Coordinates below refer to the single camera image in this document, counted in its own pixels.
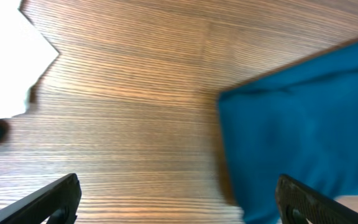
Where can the white t-shirt with black print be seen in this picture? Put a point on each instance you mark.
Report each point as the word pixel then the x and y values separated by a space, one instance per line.
pixel 25 54

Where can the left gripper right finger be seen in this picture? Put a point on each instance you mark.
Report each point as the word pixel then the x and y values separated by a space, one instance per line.
pixel 299 204

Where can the blue polo shirt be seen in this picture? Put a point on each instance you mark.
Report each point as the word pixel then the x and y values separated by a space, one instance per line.
pixel 302 122

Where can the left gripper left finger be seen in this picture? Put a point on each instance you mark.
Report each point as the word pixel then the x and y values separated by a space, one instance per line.
pixel 55 203

